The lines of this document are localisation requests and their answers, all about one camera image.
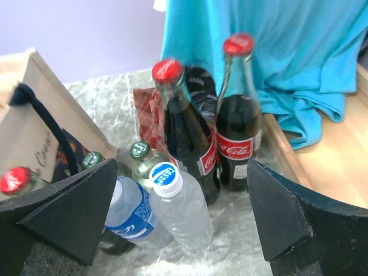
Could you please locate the clear green-capped glass bottle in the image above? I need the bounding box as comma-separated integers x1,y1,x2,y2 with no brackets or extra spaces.
80,151,133,179

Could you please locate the cola bottle red cap front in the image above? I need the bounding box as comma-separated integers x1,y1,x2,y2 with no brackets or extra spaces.
152,58,220,205

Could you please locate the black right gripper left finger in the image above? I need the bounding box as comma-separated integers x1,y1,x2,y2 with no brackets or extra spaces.
1,159,117,275

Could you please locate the Pocari bottle blue cap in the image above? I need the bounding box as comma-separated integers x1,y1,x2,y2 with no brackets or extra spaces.
149,162,213,251
105,177,172,250

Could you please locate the beige canvas tote bag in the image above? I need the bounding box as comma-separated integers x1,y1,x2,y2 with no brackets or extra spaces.
1,48,118,181

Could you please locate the red plaid folded cloth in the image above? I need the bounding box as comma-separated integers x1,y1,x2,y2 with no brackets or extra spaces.
133,88,167,154

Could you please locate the cola bottle red cap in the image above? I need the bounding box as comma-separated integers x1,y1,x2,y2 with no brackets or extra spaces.
215,33,263,192
152,58,220,205
1,166,50,197

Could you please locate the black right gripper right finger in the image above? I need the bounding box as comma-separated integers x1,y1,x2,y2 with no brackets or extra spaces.
247,159,367,275

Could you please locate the white garment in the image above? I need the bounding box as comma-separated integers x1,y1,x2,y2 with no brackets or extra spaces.
153,0,167,13

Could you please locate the dark floral shirt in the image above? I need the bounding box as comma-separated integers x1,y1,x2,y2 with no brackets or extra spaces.
185,66,217,128

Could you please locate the turquoise t-shirt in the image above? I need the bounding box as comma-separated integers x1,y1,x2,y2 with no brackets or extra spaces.
162,1,367,150

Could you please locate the wooden clothes rack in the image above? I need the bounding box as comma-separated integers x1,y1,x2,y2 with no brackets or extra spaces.
260,64,367,208

